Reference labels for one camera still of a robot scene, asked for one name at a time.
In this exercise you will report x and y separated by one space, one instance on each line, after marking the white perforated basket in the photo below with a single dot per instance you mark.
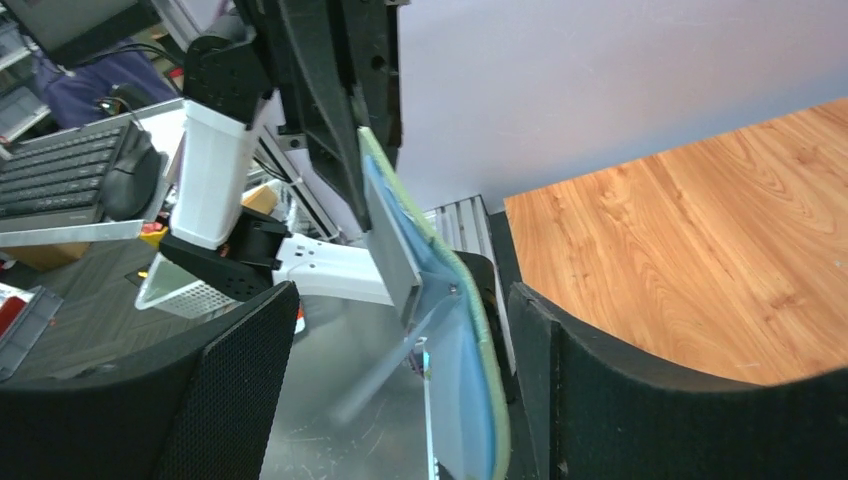
171 289

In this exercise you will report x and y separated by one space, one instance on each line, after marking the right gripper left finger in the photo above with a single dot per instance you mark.
198 405

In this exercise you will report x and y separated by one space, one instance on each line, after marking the black computer mouse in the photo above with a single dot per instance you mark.
130 184

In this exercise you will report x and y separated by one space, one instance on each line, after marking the green card holder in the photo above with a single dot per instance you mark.
436 295

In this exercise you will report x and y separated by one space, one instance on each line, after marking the black computer keyboard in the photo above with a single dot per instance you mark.
60 174

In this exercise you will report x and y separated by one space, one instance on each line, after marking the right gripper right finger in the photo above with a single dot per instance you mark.
597 407

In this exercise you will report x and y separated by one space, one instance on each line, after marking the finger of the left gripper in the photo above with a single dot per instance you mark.
372 30
319 42

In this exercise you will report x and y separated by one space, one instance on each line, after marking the aluminium frame rail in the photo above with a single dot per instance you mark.
464 226

